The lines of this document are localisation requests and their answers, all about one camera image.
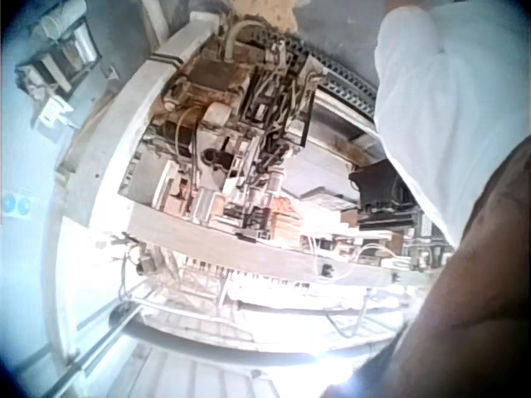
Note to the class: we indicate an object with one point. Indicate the large white industrial machine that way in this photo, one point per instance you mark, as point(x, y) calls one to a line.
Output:
point(215, 174)

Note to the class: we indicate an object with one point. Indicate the black machine clamp block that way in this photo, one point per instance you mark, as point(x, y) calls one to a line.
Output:
point(379, 195)

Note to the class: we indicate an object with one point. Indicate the white paper label tag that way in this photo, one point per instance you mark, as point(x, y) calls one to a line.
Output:
point(52, 112)

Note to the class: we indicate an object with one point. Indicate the blue safety sign sticker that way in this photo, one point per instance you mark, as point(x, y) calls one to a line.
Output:
point(16, 205)

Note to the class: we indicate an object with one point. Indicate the grey control cabinet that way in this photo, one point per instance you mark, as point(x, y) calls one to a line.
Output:
point(62, 54)

